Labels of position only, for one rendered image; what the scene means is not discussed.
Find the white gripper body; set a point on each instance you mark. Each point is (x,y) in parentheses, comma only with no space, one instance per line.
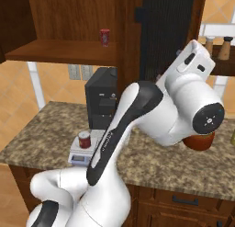
(202,48)

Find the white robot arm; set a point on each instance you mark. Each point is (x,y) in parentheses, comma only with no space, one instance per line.
(107,187)

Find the dark cabinet door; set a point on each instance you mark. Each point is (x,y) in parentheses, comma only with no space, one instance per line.
(166,31)

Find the dark red food can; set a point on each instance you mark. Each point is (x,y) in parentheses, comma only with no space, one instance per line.
(84,140)

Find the white digital scale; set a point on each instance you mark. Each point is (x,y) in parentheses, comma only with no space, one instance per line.
(80,155)

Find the brown wooden base cabinet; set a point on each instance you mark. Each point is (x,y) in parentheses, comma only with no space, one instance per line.
(21,181)

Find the white-capped wooden shaker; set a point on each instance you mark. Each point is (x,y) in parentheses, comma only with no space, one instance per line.
(209,44)

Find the black-capped wooden shaker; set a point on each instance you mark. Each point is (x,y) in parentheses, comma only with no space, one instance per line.
(226,49)

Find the red-orange bowl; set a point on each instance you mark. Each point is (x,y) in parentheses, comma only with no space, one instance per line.
(199,142)

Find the slim red drink can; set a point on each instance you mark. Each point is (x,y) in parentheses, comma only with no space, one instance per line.
(105,37)

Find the black coffee machine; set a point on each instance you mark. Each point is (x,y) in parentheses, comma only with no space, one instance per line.
(101,96)

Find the brown wooden drawer front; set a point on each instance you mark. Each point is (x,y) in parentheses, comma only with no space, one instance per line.
(208,200)

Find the dark wooden wall shelf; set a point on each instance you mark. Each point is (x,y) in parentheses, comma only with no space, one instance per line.
(225,66)

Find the grey wall outlet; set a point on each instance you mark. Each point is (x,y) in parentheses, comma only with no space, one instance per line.
(86,72)
(74,72)

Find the brown wooden wall cabinet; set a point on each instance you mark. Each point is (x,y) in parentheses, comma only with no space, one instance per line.
(70,25)

